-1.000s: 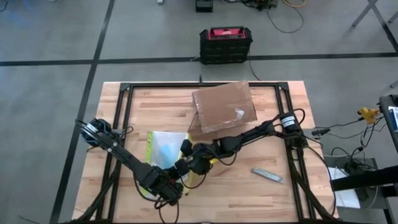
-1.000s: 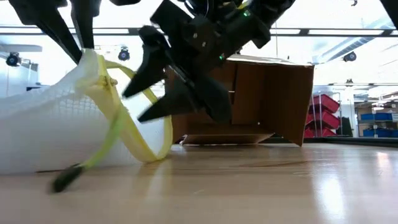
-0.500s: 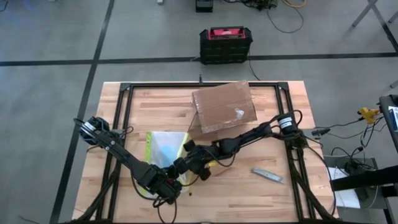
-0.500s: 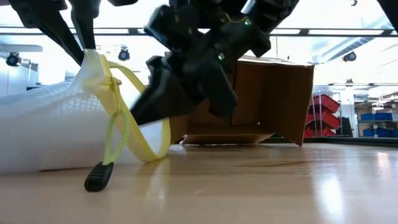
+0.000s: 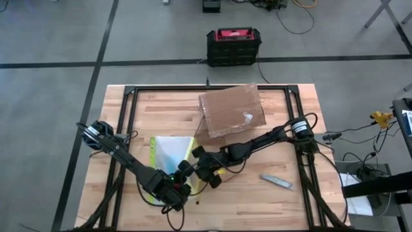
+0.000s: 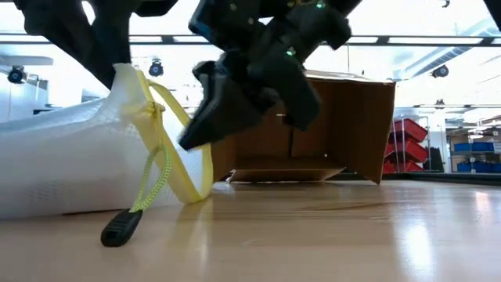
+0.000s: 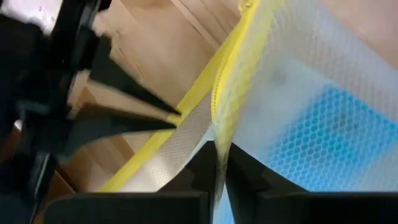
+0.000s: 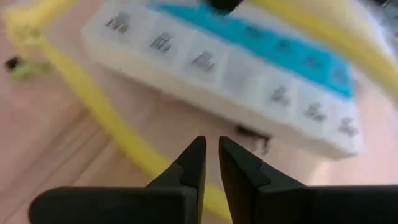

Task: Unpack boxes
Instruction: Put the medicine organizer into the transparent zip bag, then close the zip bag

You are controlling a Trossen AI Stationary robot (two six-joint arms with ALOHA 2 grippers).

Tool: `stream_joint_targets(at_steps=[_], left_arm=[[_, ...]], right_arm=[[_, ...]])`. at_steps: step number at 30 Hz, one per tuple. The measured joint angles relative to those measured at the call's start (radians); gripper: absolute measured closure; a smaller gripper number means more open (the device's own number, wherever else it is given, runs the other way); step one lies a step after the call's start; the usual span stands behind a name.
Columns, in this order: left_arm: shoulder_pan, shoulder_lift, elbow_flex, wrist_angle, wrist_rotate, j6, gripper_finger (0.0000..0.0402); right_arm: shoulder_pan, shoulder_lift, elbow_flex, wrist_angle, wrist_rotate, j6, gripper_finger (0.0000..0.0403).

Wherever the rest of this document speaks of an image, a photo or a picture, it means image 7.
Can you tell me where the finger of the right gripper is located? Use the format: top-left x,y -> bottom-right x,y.
89,35 -> 182,115
58,103 -> 177,163

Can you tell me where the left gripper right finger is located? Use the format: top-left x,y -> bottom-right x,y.
224,142 -> 309,224

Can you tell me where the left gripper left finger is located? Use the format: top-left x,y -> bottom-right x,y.
158,140 -> 219,224

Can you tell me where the blue packet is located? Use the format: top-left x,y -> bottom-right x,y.
263,86 -> 398,193

